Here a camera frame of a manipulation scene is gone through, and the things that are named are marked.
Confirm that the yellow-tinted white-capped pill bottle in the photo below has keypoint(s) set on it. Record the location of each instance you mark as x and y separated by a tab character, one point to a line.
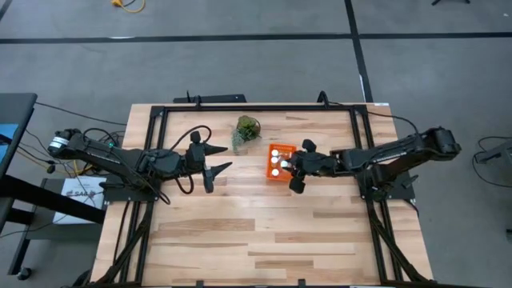
275	172

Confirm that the black plug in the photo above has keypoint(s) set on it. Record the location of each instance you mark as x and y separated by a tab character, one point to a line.
50	168

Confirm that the white printed cardboard box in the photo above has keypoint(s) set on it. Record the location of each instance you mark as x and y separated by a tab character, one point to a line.
80	208

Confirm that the black router with antenna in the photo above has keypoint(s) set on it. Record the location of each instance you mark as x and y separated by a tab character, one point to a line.
216	98

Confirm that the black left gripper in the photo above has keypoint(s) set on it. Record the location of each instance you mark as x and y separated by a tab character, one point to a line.
196	164

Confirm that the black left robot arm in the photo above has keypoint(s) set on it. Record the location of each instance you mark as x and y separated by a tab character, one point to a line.
100	154

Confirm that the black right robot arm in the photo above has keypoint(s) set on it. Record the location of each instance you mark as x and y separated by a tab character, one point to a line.
400	154

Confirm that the white ball bottom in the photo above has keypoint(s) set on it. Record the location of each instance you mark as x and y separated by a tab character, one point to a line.
274	160

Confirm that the black aluminium table frame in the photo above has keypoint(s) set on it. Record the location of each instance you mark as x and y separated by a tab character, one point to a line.
260	108

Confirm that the black mount bracket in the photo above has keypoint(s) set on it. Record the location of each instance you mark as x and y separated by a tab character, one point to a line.
322	98

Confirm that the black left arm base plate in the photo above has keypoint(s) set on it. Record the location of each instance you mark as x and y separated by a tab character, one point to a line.
120	195

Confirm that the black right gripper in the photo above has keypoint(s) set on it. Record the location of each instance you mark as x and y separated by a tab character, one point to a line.
316	164

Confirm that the orange plastic basket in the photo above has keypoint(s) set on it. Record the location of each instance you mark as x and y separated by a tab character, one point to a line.
270	178

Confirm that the black power adapter green light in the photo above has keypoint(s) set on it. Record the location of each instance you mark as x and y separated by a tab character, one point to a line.
110	141

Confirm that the person's foot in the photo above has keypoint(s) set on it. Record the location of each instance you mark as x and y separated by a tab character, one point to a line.
82	280

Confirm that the black desk leg frame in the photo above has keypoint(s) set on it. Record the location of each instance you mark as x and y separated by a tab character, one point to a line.
48	198

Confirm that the potted green succulent plant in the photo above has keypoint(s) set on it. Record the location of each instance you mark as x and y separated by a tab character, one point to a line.
246	128

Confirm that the grey stand foot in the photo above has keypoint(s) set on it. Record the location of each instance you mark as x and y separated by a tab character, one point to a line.
500	152

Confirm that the black caster wheel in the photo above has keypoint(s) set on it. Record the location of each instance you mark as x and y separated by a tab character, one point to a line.
24	273

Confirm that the blue screen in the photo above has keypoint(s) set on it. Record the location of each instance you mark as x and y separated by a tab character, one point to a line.
8	136

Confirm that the black chair base leg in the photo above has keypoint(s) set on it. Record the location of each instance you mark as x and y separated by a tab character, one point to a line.
440	1

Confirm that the blue-tinted white-capped pill bottle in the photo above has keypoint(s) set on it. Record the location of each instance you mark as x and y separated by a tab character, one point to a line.
284	164

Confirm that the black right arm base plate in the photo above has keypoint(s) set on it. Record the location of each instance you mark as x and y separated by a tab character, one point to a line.
404	193

